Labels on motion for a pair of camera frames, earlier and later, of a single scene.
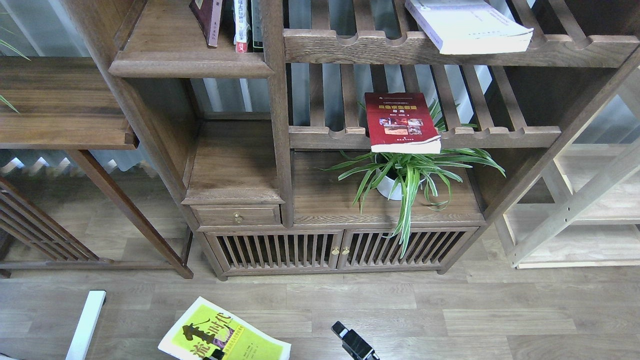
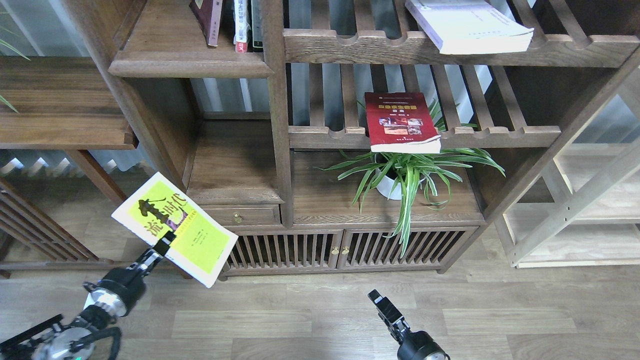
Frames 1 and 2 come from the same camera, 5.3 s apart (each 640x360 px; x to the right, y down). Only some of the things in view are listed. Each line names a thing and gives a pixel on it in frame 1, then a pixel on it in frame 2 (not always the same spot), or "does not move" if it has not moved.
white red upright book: (240, 28) does not move
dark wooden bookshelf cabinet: (317, 138) does not move
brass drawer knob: (238, 217) does not move
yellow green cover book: (206, 326) → (202, 242)
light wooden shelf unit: (582, 208) does not move
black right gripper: (353, 344) → (414, 345)
